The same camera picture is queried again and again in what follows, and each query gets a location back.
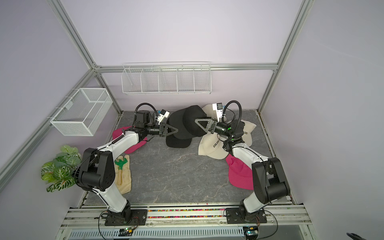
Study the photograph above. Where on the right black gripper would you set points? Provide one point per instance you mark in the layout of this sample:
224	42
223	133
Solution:
208	124

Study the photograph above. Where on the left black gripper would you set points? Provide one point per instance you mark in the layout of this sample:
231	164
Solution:
167	126

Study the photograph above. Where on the cream Colorado cap back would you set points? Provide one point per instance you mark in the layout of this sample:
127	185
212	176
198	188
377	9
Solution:
208	109

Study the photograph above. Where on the cream colorado cap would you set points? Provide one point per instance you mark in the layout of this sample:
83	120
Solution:
208	109
211	145

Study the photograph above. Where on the black cap with white patch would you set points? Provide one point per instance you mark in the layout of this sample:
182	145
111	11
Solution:
173	142

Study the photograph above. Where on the plain black cap front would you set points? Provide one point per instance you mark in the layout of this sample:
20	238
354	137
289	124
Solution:
176	121

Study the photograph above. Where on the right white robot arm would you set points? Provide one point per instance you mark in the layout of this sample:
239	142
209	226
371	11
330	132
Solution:
269	180

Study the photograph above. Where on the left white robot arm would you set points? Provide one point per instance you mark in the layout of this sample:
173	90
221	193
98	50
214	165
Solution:
97	170

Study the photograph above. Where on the cream cap right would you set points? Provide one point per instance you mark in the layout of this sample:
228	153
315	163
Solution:
247	128

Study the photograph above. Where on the pink cap left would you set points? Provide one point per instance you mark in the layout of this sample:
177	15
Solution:
128	142

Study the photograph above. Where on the pink cap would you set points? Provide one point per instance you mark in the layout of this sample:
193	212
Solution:
240	175
128	142

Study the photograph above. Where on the pink cap right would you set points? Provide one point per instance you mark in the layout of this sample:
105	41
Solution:
240	175

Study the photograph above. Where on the beige cap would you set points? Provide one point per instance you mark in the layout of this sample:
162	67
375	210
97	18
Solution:
123	178

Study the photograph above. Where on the green potted plant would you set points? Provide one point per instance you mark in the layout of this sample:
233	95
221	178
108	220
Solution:
59	173

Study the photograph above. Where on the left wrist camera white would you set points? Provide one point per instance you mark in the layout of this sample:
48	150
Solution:
162	116

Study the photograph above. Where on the white wire shelf basket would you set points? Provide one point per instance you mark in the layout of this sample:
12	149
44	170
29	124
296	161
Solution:
167	78

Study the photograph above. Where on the white wire side basket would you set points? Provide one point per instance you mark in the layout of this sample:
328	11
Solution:
83	113

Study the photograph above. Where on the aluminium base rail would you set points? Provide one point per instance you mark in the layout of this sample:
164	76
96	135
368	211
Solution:
185	221

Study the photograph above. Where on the aluminium frame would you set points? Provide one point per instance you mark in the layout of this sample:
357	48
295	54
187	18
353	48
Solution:
96	72

